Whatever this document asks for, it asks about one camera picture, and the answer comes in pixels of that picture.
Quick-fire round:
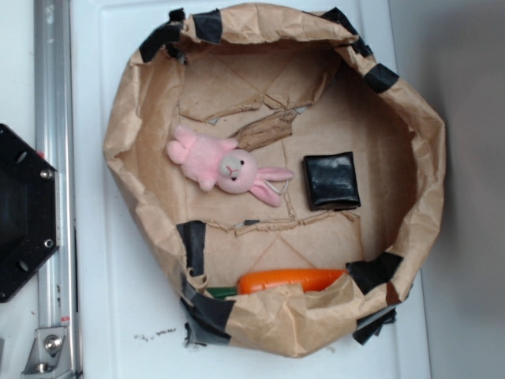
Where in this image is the black taped box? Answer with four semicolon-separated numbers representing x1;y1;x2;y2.
303;152;361;211

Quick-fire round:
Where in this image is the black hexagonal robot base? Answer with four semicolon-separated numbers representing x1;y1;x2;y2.
1;124;58;303

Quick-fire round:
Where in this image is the brown paper bag bin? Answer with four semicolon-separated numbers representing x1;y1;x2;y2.
103;3;446;357

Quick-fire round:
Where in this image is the pink plush bunny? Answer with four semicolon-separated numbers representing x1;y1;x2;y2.
166;126;294;207

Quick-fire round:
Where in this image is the orange toy carrot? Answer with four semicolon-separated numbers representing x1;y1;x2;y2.
207;268;348;298

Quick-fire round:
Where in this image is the white tray board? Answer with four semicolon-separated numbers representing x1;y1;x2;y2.
70;1;431;378

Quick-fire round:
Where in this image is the aluminium extrusion rail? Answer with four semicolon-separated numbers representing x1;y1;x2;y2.
34;1;83;378

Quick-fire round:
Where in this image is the metal corner bracket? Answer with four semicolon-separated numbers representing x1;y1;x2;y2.
21;327;72;378

